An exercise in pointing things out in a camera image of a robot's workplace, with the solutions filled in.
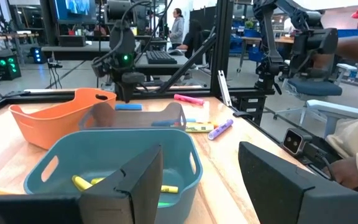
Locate person's hand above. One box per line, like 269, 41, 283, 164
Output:
324, 157, 358, 190

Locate grey side table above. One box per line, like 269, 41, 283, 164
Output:
40, 40, 142, 62

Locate black control box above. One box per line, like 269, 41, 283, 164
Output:
234, 95, 267, 125

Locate orange plastic bin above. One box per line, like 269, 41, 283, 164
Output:
8, 87, 117, 151

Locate black box device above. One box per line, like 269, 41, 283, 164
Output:
57, 34, 86, 47

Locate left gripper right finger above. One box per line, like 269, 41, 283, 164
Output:
238, 141, 315, 224

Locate pink highlighter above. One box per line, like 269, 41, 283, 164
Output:
173, 93, 205, 106

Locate purple highlighter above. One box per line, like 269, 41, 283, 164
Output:
207, 118, 234, 141

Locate small black stereo camera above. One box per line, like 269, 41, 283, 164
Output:
283, 128, 313, 156

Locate blue office chair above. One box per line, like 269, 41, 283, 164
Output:
273, 77, 343, 125

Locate blue highlighter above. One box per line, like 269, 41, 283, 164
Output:
115, 103, 144, 111
150, 118, 197, 127

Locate silver bracket strip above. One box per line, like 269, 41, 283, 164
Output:
218, 70, 232, 107

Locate grey translucent plastic bin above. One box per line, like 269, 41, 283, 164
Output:
78, 101, 188, 131

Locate large blue wall screen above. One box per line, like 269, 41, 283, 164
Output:
48, 0, 101, 24

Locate grey keyboard desk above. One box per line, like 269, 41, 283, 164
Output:
134, 54, 198, 77

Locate black device blue lights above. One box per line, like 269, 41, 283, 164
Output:
31, 46, 45, 65

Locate computer tower green lights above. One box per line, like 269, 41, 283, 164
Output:
0, 54, 22, 81

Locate black keyboard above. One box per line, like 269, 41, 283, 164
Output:
145, 50, 178, 65

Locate person's forearm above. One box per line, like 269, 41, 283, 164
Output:
336, 35, 358, 63

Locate yellow highlighter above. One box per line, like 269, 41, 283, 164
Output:
71, 175, 93, 191
90, 177, 179, 194

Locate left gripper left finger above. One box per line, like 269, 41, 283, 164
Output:
80, 145, 164, 224

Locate teal plastic bin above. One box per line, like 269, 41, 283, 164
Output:
23, 128, 204, 224

